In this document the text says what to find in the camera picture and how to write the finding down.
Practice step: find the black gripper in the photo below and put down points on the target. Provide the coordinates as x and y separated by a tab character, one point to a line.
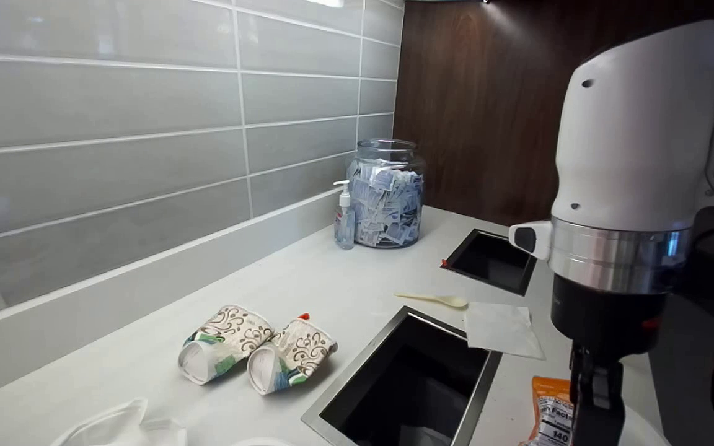
607	317

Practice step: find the trash chute beside glass jar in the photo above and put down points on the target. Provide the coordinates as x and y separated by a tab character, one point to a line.
489	260

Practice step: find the trash chute beside paper cups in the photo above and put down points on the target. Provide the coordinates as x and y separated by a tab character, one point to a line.
406	388

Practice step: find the white paper napkin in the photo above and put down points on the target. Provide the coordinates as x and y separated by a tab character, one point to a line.
502	327

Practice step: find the small wooden spoon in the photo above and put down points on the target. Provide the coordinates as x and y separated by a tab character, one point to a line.
432	301

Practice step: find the glass jar of blue sachets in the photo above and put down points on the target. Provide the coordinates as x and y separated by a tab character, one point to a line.
385	197

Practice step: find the small red scrap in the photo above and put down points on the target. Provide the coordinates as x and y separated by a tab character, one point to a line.
302	315

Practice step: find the small clear sanitizer bottle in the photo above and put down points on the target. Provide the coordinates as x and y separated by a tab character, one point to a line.
344	221

